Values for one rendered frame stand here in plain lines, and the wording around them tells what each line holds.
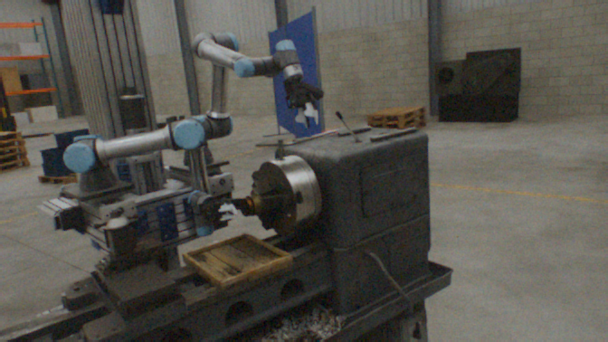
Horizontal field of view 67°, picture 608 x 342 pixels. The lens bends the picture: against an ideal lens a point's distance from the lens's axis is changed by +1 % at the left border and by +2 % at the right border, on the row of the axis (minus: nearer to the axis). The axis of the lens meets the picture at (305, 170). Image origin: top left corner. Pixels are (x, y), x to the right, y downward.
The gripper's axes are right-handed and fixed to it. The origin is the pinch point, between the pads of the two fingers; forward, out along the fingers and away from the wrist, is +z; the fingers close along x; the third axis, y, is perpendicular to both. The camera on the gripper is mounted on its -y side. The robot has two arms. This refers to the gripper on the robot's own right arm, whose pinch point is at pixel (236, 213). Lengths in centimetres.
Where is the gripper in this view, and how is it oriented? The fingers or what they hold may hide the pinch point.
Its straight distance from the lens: 175.5
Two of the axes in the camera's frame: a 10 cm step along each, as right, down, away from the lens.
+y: -8.1, 2.2, -5.5
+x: -1.0, -9.7, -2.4
